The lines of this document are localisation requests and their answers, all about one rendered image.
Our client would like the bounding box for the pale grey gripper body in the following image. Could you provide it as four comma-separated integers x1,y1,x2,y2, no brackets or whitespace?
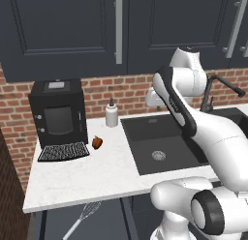
144,87,166,108

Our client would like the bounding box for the dark grey open drawer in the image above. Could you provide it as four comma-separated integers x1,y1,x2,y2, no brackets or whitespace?
30,196,140,240

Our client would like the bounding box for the black sink basin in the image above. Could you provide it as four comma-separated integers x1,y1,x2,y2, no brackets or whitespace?
120,106,248,177

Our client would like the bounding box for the white bottle with black cap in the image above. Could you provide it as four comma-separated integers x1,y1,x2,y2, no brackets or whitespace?
105,97,119,129

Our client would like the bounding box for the black sink tap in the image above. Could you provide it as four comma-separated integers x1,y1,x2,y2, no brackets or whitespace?
200,75,247,113

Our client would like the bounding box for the red bell pepper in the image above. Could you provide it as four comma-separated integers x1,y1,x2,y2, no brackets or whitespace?
91,135,104,151

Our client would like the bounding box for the black coffee machine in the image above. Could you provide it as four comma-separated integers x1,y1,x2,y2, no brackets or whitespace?
27,77,91,163

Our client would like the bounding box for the dark base cupboard front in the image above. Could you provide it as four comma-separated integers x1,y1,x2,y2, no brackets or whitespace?
129,193,167,240

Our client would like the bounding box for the grey bar cupboard handle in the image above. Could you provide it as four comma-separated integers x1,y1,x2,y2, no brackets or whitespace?
239,37,248,59
113,0,124,65
222,0,248,60

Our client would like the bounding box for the dark wall cupboard door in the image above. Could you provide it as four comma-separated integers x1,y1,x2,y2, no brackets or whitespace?
127,0,240,75
228,0,248,70
0,0,130,83

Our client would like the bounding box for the metal whisk with white handle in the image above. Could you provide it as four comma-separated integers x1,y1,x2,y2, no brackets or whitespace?
61,200,103,240

